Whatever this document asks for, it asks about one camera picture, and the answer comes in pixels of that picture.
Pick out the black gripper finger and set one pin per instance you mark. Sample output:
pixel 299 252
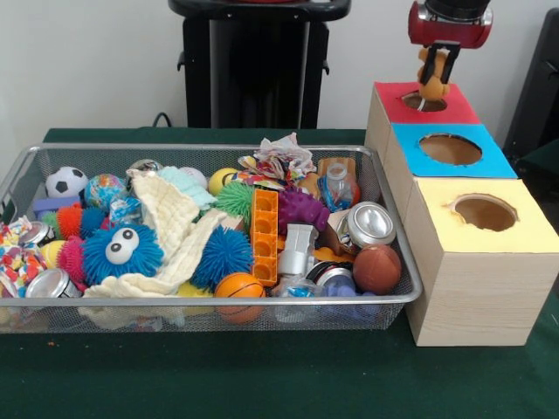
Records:
pixel 429 65
pixel 449 63

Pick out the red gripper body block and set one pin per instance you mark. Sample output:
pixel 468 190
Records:
pixel 454 32

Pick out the brown plush teddy bear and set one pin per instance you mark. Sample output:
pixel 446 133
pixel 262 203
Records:
pixel 433 89

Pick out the cream muslin cloth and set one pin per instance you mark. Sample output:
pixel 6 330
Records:
pixel 174 218

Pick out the wooden box with three holes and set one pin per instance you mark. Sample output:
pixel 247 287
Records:
pixel 480 297

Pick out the clear mesh bin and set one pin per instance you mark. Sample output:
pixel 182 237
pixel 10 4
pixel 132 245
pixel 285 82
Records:
pixel 131 325

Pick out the black chair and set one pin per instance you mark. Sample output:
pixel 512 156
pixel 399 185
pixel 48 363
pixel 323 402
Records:
pixel 539 78

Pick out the silver drink can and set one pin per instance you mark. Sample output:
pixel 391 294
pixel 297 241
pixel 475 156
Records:
pixel 371 222

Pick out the purple spiky toy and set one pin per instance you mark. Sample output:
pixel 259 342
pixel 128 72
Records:
pixel 301 211

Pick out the brown football toy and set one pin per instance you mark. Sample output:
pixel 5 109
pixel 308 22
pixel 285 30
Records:
pixel 377 268

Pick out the orange plastic block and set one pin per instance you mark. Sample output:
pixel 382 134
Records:
pixel 264 235

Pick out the blue spiky ball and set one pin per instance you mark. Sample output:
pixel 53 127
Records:
pixel 222 257

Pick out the orange basketball toy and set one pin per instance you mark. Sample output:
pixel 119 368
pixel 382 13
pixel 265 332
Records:
pixel 238 288

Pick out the globe print ball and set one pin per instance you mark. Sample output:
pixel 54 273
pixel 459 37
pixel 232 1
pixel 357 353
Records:
pixel 105 190

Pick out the dark green tablecloth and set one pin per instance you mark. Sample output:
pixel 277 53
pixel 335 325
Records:
pixel 262 379

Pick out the blue fuzzy ball with eyes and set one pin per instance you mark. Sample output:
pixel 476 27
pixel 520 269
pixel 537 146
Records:
pixel 131 262

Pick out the black and white soccer ball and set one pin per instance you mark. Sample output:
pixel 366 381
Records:
pixel 65 182

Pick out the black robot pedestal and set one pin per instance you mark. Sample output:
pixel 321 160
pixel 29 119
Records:
pixel 257 65

